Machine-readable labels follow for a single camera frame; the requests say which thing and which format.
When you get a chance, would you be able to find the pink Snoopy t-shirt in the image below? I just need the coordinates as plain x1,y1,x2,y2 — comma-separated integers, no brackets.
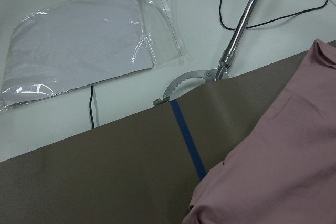
183,40,335,223

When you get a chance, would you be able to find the clear plastic bag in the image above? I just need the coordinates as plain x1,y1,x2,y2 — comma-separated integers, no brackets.
1,0,184,109

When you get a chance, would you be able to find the metal rod with green clip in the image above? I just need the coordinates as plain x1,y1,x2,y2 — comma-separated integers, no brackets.
153,0,258,106

